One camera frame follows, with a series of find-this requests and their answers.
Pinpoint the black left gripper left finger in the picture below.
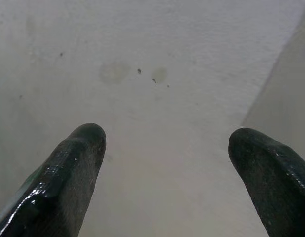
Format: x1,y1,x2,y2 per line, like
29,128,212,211
0,122,107,237

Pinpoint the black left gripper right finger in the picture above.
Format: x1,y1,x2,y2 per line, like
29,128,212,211
227,127,305,237

